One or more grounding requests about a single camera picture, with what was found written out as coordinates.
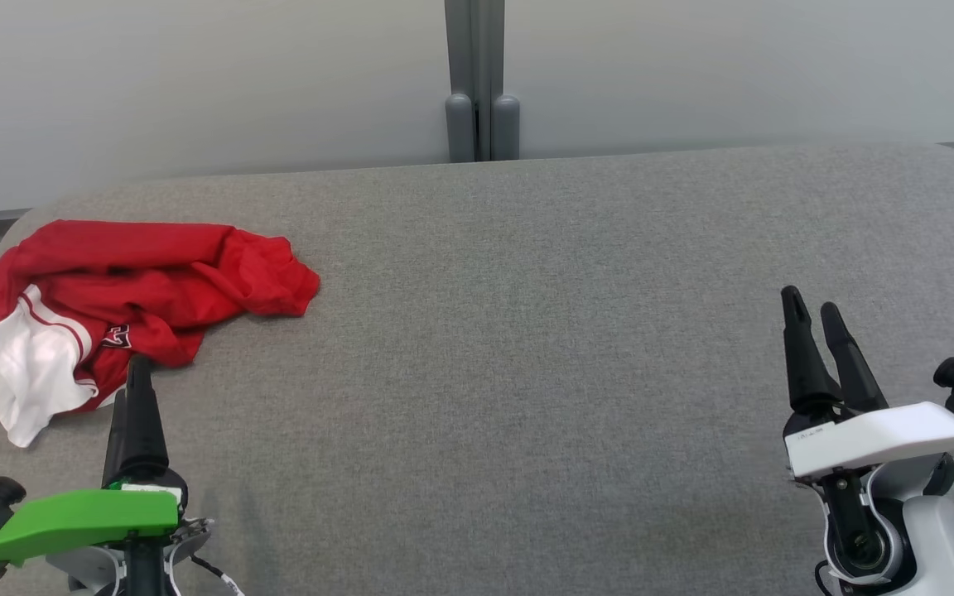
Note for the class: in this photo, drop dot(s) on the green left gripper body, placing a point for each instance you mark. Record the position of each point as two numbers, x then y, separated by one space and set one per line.
71 517

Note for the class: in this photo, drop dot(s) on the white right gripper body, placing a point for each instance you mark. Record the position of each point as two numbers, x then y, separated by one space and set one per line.
883 439

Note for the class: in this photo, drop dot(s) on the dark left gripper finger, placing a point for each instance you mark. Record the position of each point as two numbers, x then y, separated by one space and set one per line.
116 447
144 430

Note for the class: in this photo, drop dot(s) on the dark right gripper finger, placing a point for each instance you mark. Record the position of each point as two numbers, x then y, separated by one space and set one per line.
854 372
804 364

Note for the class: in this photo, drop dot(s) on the red white basketball jersey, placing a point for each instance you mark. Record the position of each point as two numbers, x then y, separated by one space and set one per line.
154 248

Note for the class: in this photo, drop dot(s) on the grey partition post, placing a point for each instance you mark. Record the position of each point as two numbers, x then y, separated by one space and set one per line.
481 83

